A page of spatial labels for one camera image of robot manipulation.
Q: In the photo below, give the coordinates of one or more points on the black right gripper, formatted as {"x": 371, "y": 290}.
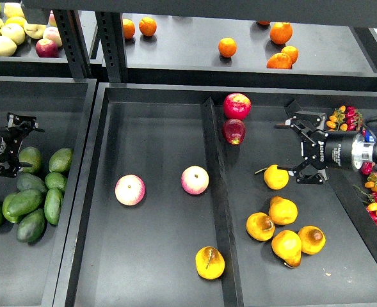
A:
{"x": 320, "y": 149}

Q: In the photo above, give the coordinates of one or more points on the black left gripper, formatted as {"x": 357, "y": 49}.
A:
{"x": 18, "y": 128}

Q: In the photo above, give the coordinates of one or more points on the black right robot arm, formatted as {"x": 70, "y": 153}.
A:
{"x": 369, "y": 149}

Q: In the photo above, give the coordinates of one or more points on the dark green avocado middle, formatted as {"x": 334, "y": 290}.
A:
{"x": 27, "y": 181}

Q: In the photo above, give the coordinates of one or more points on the yellow round pear with stem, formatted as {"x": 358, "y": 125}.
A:
{"x": 274, "y": 177}

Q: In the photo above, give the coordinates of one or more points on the green avocado right column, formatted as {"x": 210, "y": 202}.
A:
{"x": 56, "y": 180}

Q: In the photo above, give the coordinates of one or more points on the light green avocado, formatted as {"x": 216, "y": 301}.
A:
{"x": 5, "y": 205}

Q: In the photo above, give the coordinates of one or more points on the dark green avocado bottom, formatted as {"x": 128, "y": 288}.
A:
{"x": 31, "y": 227}

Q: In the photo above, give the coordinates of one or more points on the yellow pear brown stem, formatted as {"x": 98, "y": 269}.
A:
{"x": 260, "y": 226}

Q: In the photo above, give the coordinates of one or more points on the orange cherry tomato bunch left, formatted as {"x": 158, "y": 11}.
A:
{"x": 337, "y": 120}

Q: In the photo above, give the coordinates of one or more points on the black right tray divider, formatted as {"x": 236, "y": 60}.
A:
{"x": 344, "y": 193}

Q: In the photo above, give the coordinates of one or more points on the black tray divider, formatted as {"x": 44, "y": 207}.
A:
{"x": 226, "y": 243}
{"x": 344, "y": 193}

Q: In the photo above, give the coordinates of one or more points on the red cherry tomato bunch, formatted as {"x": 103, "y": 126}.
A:
{"x": 354, "y": 119}

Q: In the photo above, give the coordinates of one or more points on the red chili pepper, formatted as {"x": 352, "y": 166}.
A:
{"x": 366, "y": 168}

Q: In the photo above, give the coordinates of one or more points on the dark red apple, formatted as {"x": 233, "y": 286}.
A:
{"x": 234, "y": 131}

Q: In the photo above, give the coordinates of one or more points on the red apple upper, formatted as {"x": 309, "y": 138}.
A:
{"x": 237, "y": 106}

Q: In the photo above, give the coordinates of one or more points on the orange front right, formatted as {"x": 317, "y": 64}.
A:
{"x": 279, "y": 60}

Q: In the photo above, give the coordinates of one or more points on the orange small right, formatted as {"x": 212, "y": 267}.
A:
{"x": 292, "y": 52}

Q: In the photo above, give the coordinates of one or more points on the pale yellow apple front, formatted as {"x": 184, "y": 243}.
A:
{"x": 7, "y": 46}

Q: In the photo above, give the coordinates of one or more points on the pale yellow apple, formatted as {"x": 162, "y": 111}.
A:
{"x": 34, "y": 31}
{"x": 7, "y": 46}
{"x": 15, "y": 32}

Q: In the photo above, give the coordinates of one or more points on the red apple on shelf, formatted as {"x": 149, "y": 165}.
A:
{"x": 46, "y": 48}

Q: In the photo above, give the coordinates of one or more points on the pale yellow apple middle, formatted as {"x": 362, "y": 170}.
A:
{"x": 15, "y": 32}

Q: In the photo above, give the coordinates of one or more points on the pale yellow apple right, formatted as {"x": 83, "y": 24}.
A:
{"x": 34, "y": 31}

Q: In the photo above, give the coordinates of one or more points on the pink peach on shelf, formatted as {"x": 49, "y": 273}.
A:
{"x": 52, "y": 33}

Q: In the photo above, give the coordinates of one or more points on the large orange right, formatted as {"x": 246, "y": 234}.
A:
{"x": 281, "y": 33}

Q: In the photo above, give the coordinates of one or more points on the black centre tray divider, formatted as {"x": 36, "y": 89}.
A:
{"x": 226, "y": 243}

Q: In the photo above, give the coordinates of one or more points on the black shelf post left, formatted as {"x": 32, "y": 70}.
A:
{"x": 71, "y": 33}

